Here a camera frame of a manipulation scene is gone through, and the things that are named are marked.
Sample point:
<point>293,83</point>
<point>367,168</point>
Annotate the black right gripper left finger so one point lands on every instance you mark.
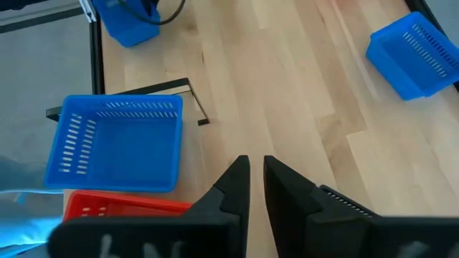
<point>233,200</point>

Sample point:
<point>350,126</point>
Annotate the black plastic basket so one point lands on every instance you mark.
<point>355,207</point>

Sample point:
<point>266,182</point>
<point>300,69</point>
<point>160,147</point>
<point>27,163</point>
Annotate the black gantry beam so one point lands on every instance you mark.
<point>43,20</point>

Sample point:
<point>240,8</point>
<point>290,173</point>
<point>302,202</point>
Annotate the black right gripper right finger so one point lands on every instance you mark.
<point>290,208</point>

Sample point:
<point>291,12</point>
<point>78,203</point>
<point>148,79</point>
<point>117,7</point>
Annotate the black aluminium table frame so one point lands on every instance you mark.
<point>97,61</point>

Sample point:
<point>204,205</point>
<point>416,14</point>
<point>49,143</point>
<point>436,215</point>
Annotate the red plastic basket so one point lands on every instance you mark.
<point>118,206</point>

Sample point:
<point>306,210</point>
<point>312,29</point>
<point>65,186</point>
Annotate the silver aluminium bracket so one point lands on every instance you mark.
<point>87,9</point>

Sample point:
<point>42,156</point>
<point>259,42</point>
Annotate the blue plastic basket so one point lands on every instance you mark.
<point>412,57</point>
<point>122,28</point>
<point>118,150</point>

